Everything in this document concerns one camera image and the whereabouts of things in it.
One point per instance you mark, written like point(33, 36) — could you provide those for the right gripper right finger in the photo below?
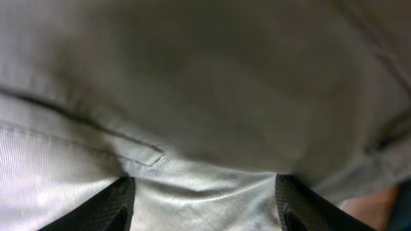
point(301, 209)

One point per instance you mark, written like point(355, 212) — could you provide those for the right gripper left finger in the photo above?
point(109, 210)

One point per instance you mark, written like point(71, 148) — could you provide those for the khaki shorts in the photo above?
point(202, 103)

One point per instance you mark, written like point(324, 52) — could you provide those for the black garment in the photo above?
point(400, 217)

